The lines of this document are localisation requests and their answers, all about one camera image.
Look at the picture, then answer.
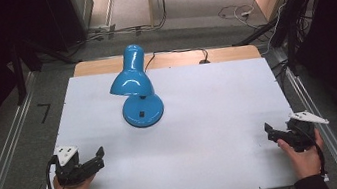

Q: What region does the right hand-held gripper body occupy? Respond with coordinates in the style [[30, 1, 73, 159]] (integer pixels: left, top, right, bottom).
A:
[[281, 107, 334, 156]]

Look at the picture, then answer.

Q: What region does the black metal stand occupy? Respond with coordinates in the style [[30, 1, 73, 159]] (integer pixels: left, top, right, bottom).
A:
[[6, 31, 85, 107], [226, 0, 337, 82]]

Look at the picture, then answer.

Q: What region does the person's right hand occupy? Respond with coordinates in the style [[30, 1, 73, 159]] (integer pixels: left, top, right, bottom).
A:
[[275, 126, 330, 184]]

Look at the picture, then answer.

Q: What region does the blue desk lamp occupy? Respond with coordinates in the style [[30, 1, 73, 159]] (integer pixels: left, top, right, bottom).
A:
[[102, 40, 168, 133]]

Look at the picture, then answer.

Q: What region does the white floor cable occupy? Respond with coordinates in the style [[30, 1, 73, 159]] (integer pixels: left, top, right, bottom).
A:
[[216, 0, 295, 62]]

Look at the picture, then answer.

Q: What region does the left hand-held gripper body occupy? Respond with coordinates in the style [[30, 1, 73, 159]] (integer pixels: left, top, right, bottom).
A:
[[50, 142, 87, 188]]

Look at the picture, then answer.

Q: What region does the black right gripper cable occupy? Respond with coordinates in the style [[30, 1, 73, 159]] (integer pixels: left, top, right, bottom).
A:
[[291, 120, 329, 181]]

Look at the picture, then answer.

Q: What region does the power strip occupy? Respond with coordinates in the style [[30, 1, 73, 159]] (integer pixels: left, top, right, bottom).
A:
[[88, 22, 119, 42]]

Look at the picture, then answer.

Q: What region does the black floor cable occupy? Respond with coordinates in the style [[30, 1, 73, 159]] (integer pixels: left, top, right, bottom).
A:
[[60, 0, 177, 57]]

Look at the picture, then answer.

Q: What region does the black lamp cable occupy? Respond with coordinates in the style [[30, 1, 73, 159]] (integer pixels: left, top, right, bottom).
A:
[[141, 43, 211, 74]]

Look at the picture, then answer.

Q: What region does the dark cabinet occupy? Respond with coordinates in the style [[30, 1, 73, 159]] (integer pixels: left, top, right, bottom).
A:
[[40, 0, 102, 56]]

